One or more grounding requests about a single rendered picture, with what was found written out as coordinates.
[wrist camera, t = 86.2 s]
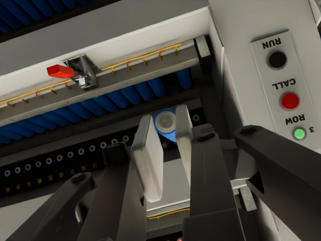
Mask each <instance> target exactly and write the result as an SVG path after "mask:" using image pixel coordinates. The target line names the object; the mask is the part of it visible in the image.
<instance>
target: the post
mask: <svg viewBox="0 0 321 241"><path fill-rule="evenodd" d="M208 2H209V5H210V7H211V10H212V13H213V16H214V19H215V22H216V24H217V27H218V30H219V33H220V35H221V38H222V41H223V44H224V46H225V51H224V86H223V106H221V107H222V111H223V114H224V117H225V121H226V124H227V128H228V131H229V134H230V138H231V139H235V138H234V135H233V133H234V132H235V131H236V130H238V129H240V128H242V127H244V126H247V125H258V126H262V127H264V128H266V129H268V130H270V131H272V132H275V133H277V132H276V128H275V125H274V122H273V119H272V116H271V112H270V109H269V106H268V102H267V99H266V95H265V92H264V89H263V86H262V83H261V79H260V76H259V73H258V69H257V66H256V63H255V59H254V56H253V53H252V50H251V46H250V43H252V42H255V41H258V40H262V39H265V38H268V37H271V36H274V35H277V34H280V33H284V32H287V31H289V32H290V35H291V38H292V41H293V44H294V47H295V51H296V54H297V57H298V60H299V64H300V67H301V70H302V73H303V77H304V80H305V83H306V86H307V90H308V93H309V96H310V100H311V103H312V106H313V109H314V112H315V116H316V119H317V122H318V125H319V129H320V131H321V38H320V35H319V32H318V28H317V25H316V22H315V19H314V16H313V13H312V10H311V6H310V3H309V0H208ZM274 215H275V214H274ZM275 218H276V221H277V224H278V227H279V230H280V231H279V232H277V231H275V230H273V229H271V228H270V227H268V226H266V225H264V224H262V223H260V222H259V221H257V220H255V221H256V224H257V228H258V232H259V235H260V238H261V241H301V240H300V239H299V238H298V237H297V236H296V235H295V234H294V233H293V232H292V231H291V230H290V229H289V228H288V227H287V226H286V225H285V224H284V223H283V222H282V221H281V220H280V219H279V218H278V217H277V216H276V215H275Z"/></svg>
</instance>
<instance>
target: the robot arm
mask: <svg viewBox="0 0 321 241"><path fill-rule="evenodd" d="M233 135H234V138H235V139H231V140H221V139H219V137H218V134H217V133H215V131H214V128H213V126H212V125H211V124H209V123H207V124H203V125H199V126H196V127H193V126H192V122H191V119H190V116H189V112H188V109H187V106H186V105H184V104H182V105H179V106H177V108H176V123H175V139H176V142H177V145H178V148H179V152H180V155H181V158H182V162H183V165H184V168H185V172H186V174H187V178H188V181H189V184H190V187H191V188H190V216H189V217H186V218H184V219H183V227H182V241H246V238H245V235H244V231H243V227H242V223H241V219H240V216H239V212H238V208H237V204H236V201H235V196H234V192H233V189H232V185H231V180H243V179H245V181H246V185H247V186H248V187H249V188H250V189H251V190H252V191H253V192H254V193H255V194H256V195H257V196H258V197H259V198H260V199H261V200H262V201H263V202H264V203H265V204H266V206H267V207H268V208H269V209H270V210H271V211H272V212H273V213H274V214H275V215H276V216H277V217H278V218H279V219H280V220H281V221H282V222H283V223H284V224H285V225H286V226H287V227H288V228H289V229H290V230H291V231H292V232H293V233H294V234H295V235H296V236H297V237H298V238H299V239H300V240H301V241H321V154H320V153H317V152H315V151H313V150H311V149H309V148H307V147H305V146H302V145H300V144H298V143H296V142H294V141H292V140H290V139H287V138H285V137H283V136H281V135H279V134H277V133H275V132H272V131H270V130H268V129H266V128H264V127H262V126H258V125H247V126H244V127H242V128H240V129H238V130H236V131H235V132H234V133H233ZM101 153H102V156H103V159H104V161H105V164H106V167H105V170H104V172H103V175H102V176H100V177H97V178H95V179H93V177H92V174H91V172H84V173H78V174H76V175H74V176H72V177H71V178H70V179H68V180H67V181H66V182H65V183H64V184H63V185H62V186H61V187H60V188H59V189H58V190H57V191H56V192H55V193H54V194H53V195H52V196H51V197H50V198H49V199H47V200H46V201H45V202H44V203H43V204H42V205H41V206H40V207H39V208H38V209H37V210H36V211H35V212H34V213H33V214H32V215H31V216H30V217H29V218H28V219H27V220H26V221H25V222H24V223H23V224H22V225H21V226H20V227H19V228H18V229H17V230H16V231H15V232H14V233H13V234H12V235H11V236H10V237H9V238H8V239H7V240H6V241H146V224H147V202H146V199H145V197H144V193H145V195H146V198H147V201H149V202H151V203H152V202H156V201H159V200H161V198H162V179H163V148H162V145H161V142H160V139H159V136H158V133H157V131H156V130H155V126H154V122H153V117H152V115H150V114H148V115H144V116H142V118H141V121H140V124H139V127H138V130H137V133H136V135H135V138H134V141H133V144H132V145H131V146H128V147H127V146H126V143H125V142H117V143H114V144H111V145H109V146H107V147H105V148H103V149H102V150H101ZM75 211H76V212H77V214H78V217H79V219H80V221H79V222H78V220H77V218H76V214H75Z"/></svg>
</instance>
